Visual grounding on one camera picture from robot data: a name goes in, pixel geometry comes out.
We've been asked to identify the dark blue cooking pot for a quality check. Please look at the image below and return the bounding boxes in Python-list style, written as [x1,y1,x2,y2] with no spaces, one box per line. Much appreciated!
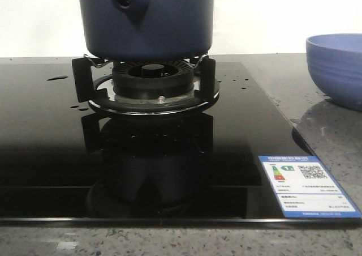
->
[79,0,214,62]

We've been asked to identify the light blue ceramic bowl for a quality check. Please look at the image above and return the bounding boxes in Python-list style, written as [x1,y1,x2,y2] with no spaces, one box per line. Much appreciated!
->
[306,33,361,111]

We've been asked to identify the black pot support grate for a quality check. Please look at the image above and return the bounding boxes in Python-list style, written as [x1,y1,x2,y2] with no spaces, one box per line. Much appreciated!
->
[72,55,219,116]

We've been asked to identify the black gas burner head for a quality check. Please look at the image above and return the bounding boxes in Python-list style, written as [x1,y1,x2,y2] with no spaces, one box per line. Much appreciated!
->
[112,61,194,100]

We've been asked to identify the black glass gas cooktop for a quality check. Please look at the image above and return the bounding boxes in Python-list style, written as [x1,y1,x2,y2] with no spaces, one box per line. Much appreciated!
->
[1,62,361,228]

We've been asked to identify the blue energy label sticker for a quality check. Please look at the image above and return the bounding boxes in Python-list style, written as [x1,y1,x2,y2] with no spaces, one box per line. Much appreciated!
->
[259,156,361,219]

